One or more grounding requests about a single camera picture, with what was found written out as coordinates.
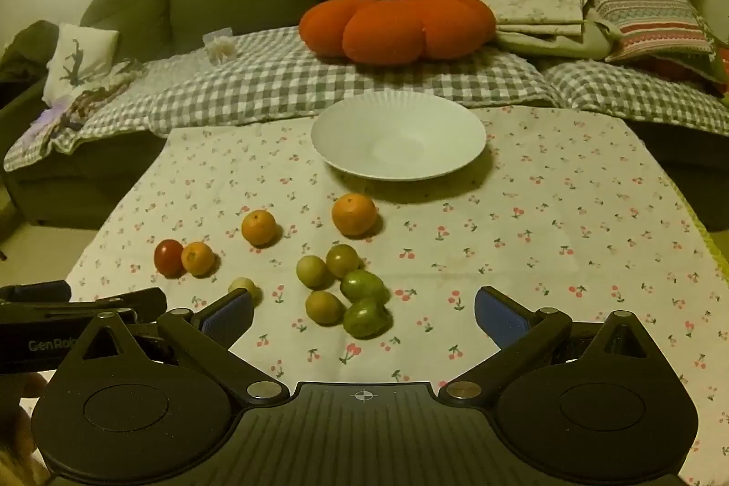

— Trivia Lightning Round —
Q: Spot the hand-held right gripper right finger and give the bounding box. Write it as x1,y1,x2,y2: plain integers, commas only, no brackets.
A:
444,286,642,401

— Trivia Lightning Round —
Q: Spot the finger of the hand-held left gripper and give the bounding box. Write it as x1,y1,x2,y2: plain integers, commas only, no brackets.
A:
68,288,168,324
0,281,73,305

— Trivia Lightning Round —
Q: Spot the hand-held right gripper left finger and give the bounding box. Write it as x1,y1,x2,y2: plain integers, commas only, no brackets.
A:
80,289,288,401

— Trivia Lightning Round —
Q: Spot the small pale yellow-green fruit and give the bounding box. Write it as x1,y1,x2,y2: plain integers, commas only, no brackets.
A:
228,277,260,306

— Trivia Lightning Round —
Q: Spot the red tomato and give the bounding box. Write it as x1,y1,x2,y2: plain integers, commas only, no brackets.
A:
154,239,185,276

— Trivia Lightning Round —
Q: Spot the small orange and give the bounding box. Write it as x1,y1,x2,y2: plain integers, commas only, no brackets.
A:
181,241,216,276

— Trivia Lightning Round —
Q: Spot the medium orange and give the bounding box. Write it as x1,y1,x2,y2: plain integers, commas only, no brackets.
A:
241,210,278,247

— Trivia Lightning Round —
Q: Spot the yellow-green round fruit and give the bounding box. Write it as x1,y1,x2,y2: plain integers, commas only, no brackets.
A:
326,244,361,279
296,255,331,290
305,290,344,325

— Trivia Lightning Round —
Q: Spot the large orange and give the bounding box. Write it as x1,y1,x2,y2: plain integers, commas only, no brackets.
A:
332,193,378,237

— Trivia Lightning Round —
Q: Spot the white ribbed plate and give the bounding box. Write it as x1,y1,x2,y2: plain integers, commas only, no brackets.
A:
310,92,488,181

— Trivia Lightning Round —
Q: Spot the person's left hand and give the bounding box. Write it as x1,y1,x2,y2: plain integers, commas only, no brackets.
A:
0,373,55,486

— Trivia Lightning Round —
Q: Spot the cherry print tablecloth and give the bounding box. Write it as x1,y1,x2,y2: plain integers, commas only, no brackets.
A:
65,104,729,486

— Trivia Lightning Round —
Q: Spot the purple floral patterned cloth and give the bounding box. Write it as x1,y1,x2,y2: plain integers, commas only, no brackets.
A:
31,59,148,139

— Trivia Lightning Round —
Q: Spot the white embroidered pillow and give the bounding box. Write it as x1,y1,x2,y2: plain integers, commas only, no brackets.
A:
44,24,120,101

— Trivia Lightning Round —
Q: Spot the grey checked blanket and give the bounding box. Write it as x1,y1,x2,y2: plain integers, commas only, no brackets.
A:
5,27,729,174

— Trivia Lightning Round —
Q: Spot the dark green garment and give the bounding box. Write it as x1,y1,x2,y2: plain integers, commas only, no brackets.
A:
0,20,62,85

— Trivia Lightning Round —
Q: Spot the small white flower ornament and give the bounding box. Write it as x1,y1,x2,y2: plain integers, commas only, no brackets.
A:
204,29,238,66

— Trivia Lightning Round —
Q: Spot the folded olive cloth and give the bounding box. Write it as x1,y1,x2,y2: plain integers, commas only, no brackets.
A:
494,5,624,61

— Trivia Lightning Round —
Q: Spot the orange persimmon-shaped cushion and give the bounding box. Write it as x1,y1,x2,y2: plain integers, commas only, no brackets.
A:
299,0,496,66

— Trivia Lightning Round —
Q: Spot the dark red cushion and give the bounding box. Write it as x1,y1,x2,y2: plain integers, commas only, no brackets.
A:
641,56,729,95

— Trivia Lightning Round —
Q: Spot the striped patterned pillow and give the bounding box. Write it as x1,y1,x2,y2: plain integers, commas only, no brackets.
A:
561,0,721,66

